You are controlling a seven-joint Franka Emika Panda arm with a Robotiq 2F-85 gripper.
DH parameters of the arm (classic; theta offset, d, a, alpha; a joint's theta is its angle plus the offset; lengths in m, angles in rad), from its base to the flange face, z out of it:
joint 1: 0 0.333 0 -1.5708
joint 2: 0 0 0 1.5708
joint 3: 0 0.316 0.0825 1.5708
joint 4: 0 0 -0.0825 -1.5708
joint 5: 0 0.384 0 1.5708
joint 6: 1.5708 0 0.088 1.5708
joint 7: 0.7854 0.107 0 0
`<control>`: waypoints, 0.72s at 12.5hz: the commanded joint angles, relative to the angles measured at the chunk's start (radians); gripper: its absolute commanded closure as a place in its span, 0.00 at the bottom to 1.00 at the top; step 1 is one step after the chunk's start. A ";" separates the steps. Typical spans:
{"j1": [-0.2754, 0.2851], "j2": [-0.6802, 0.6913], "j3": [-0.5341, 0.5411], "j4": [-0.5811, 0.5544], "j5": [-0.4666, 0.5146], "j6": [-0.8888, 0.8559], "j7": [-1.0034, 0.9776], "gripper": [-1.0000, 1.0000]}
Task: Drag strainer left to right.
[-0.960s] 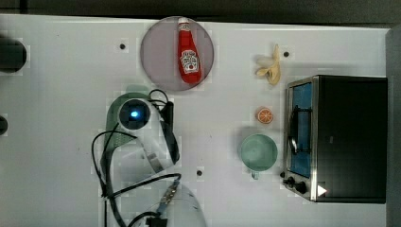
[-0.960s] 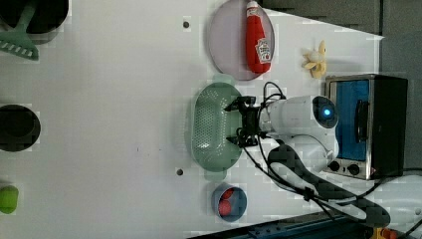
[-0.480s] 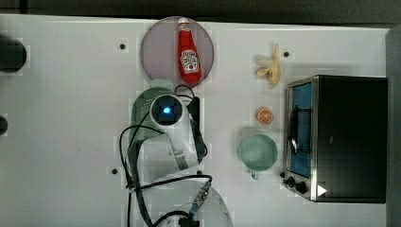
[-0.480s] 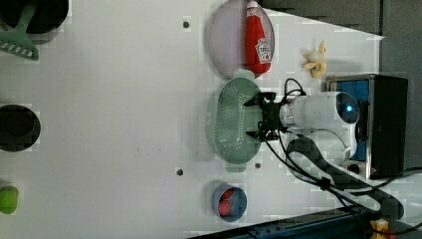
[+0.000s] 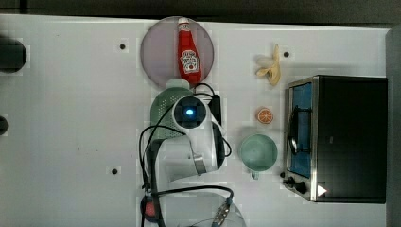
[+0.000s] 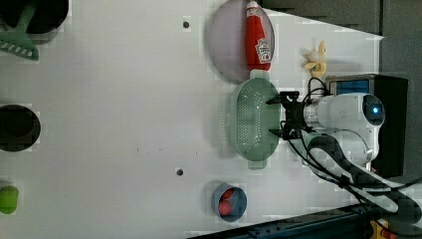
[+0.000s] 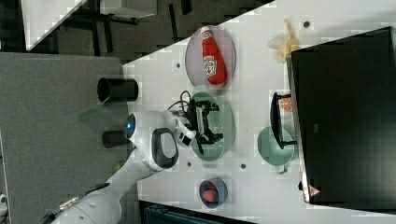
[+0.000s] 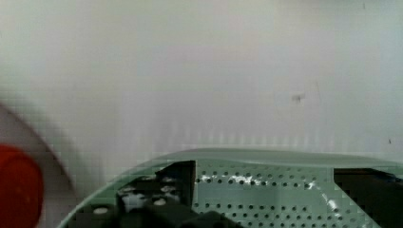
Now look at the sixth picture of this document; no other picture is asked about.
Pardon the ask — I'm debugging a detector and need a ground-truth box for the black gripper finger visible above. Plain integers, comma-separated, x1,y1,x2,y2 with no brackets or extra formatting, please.
267,95,283,105
269,129,283,137

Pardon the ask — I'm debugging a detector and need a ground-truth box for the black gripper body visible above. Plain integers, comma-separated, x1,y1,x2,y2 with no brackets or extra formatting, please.
280,92,306,139

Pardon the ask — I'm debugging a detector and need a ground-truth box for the green oval strainer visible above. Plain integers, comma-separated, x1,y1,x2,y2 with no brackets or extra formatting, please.
228,70,281,170

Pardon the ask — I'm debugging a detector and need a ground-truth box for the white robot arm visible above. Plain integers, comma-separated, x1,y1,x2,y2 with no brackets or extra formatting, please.
268,92,421,227

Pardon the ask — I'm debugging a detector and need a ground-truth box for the red ketchup bottle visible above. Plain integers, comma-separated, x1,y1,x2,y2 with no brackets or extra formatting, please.
245,1,272,71

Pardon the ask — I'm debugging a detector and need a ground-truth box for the red fruit toy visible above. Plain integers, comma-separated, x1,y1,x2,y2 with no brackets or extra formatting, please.
218,200,232,216
222,188,234,200

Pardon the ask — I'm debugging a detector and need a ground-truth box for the blue bowl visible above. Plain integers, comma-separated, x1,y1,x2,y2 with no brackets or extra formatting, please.
211,183,248,222

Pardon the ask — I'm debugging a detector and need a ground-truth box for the grey round plate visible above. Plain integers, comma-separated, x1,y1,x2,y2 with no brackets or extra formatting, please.
207,0,275,83

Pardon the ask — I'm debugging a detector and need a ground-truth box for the black toaster oven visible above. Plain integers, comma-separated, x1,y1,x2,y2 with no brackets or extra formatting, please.
325,74,408,178

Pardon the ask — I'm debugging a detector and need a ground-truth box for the black cylinder holder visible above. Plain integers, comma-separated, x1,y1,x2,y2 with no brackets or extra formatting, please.
0,105,41,152
0,0,70,34

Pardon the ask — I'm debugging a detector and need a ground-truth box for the green slotted spatula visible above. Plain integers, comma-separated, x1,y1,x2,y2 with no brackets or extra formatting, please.
0,0,39,61

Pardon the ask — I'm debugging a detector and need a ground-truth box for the lime green marker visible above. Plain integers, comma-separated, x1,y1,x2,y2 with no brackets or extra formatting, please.
0,185,19,214

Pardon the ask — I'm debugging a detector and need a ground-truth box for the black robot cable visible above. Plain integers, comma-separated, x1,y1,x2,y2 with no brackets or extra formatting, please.
280,77,422,239

